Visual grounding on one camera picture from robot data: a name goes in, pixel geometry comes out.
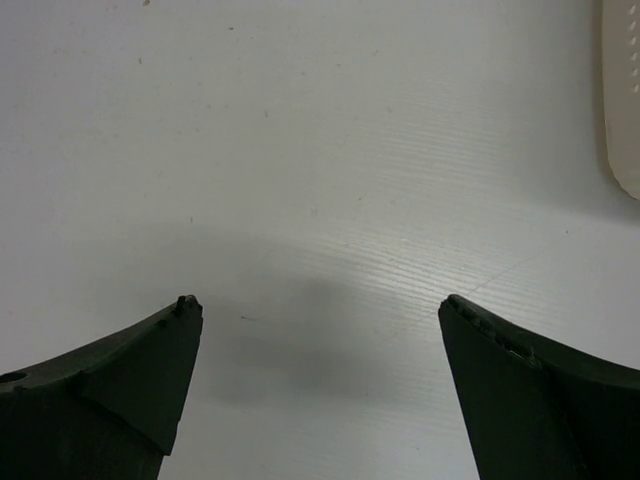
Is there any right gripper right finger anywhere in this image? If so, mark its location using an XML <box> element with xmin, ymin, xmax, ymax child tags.
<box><xmin>438</xmin><ymin>295</ymin><xmax>639</xmax><ymax>479</ymax></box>

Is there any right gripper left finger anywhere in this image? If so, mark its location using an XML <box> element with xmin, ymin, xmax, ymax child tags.
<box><xmin>1</xmin><ymin>295</ymin><xmax>203</xmax><ymax>479</ymax></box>

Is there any beige laundry basket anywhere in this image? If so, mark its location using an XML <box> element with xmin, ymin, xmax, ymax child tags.
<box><xmin>594</xmin><ymin>0</ymin><xmax>639</xmax><ymax>200</ymax></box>

